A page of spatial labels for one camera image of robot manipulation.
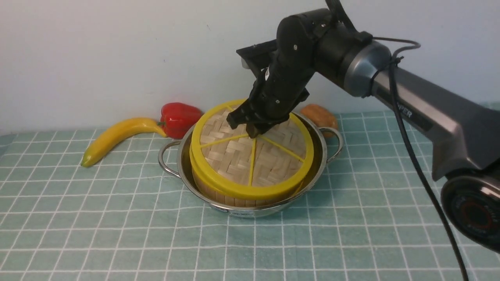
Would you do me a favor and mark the woven bamboo steamer lid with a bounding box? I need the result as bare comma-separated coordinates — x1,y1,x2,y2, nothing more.
189,100,315,205

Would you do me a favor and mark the yellow plastic banana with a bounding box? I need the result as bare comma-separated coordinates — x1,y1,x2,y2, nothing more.
80,117,168,167

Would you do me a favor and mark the stainless steel pot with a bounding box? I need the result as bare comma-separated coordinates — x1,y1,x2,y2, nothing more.
157,112,344,219

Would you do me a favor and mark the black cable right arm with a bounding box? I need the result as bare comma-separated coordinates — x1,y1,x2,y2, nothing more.
371,36,470,281

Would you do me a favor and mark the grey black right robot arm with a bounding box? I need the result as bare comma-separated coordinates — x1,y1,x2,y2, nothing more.
227,0,500,253

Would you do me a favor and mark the brown bread roll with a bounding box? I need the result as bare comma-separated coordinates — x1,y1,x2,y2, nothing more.
300,104,339,130

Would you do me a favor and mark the wrist camera right gripper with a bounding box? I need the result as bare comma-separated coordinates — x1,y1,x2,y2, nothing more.
236,39,277,78

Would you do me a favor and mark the bamboo steamer basket yellow rim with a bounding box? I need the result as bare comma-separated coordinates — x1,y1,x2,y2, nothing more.
190,153,314,207

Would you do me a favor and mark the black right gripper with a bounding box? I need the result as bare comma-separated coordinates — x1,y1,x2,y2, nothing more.
226,9,331,139

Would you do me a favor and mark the green checkered tablecloth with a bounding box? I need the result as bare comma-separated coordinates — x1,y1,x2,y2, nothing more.
0,102,500,281

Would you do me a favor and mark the red bell pepper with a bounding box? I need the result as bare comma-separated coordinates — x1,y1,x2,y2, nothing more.
160,103,202,139

